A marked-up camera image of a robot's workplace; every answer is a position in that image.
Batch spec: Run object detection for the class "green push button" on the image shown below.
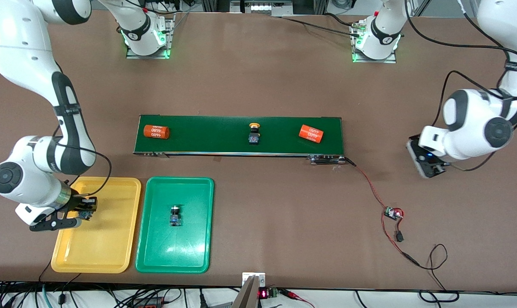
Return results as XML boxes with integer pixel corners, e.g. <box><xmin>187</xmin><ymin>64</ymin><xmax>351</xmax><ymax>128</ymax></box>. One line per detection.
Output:
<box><xmin>169</xmin><ymin>204</ymin><xmax>183</xmax><ymax>227</ymax></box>

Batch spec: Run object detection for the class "orange printed cylinder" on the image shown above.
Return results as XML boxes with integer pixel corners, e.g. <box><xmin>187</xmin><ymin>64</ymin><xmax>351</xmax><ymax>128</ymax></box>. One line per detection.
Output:
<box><xmin>298</xmin><ymin>124</ymin><xmax>325</xmax><ymax>144</ymax></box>
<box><xmin>144</xmin><ymin>124</ymin><xmax>170</xmax><ymax>139</ymax></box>

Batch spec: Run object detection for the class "yellow plastic tray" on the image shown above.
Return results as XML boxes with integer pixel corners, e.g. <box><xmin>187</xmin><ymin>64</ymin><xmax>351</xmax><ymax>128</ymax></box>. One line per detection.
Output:
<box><xmin>51</xmin><ymin>176</ymin><xmax>142</xmax><ymax>274</ymax></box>

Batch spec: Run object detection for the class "green plastic tray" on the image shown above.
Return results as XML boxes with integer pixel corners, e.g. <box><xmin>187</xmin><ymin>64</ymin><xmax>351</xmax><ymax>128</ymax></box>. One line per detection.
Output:
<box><xmin>135</xmin><ymin>176</ymin><xmax>215</xmax><ymax>274</ymax></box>

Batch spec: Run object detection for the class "green conveyor belt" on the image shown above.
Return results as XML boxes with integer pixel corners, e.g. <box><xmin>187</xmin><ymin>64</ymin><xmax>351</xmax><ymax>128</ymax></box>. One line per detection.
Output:
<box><xmin>132</xmin><ymin>114</ymin><xmax>348</xmax><ymax>166</ymax></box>

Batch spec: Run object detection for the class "grey metal bar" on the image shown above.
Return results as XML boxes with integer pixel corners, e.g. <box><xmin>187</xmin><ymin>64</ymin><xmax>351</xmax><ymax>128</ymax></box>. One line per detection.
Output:
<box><xmin>231</xmin><ymin>275</ymin><xmax>261</xmax><ymax>308</ymax></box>

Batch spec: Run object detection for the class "silver mounting plate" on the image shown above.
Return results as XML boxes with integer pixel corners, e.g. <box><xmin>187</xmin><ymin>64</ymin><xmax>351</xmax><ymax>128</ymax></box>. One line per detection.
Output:
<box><xmin>242</xmin><ymin>272</ymin><xmax>266</xmax><ymax>287</ymax></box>

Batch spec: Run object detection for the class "white vented device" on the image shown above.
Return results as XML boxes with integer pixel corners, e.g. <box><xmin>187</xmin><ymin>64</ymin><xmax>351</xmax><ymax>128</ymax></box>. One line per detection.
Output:
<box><xmin>230</xmin><ymin>0</ymin><xmax>294</xmax><ymax>17</ymax></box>

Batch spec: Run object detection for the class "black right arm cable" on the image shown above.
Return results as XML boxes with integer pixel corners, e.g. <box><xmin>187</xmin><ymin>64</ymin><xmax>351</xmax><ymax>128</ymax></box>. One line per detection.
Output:
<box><xmin>53</xmin><ymin>64</ymin><xmax>112</xmax><ymax>197</ymax></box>

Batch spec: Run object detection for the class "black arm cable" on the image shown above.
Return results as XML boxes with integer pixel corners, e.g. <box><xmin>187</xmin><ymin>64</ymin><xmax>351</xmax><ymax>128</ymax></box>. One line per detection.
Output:
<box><xmin>53</xmin><ymin>64</ymin><xmax>112</xmax><ymax>197</ymax></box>
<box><xmin>404</xmin><ymin>0</ymin><xmax>517</xmax><ymax>172</ymax></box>

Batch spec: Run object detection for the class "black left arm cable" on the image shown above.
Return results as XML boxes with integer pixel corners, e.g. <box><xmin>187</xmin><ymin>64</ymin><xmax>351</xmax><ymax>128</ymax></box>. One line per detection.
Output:
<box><xmin>404</xmin><ymin>0</ymin><xmax>517</xmax><ymax>172</ymax></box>

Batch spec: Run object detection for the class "thin black cable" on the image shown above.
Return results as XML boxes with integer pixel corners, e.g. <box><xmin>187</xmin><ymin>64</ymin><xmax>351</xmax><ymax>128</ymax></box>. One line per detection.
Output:
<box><xmin>52</xmin><ymin>272</ymin><xmax>82</xmax><ymax>308</ymax></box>
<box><xmin>38</xmin><ymin>259</ymin><xmax>53</xmax><ymax>284</ymax></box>
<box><xmin>404</xmin><ymin>243</ymin><xmax>461</xmax><ymax>304</ymax></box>

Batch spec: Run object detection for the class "red black twisted wire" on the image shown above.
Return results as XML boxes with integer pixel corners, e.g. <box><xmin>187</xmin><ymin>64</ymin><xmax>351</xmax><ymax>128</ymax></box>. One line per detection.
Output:
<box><xmin>344</xmin><ymin>157</ymin><xmax>413</xmax><ymax>261</ymax></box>

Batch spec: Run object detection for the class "black base power cable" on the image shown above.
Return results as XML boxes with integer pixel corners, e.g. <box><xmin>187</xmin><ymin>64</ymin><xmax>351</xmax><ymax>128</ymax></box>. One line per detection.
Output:
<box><xmin>275</xmin><ymin>12</ymin><xmax>363</xmax><ymax>41</ymax></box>

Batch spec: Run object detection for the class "red clip lead wire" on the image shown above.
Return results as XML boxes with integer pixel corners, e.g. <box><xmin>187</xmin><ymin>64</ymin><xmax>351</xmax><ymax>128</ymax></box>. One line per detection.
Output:
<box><xmin>280</xmin><ymin>288</ymin><xmax>316</xmax><ymax>308</ymax></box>

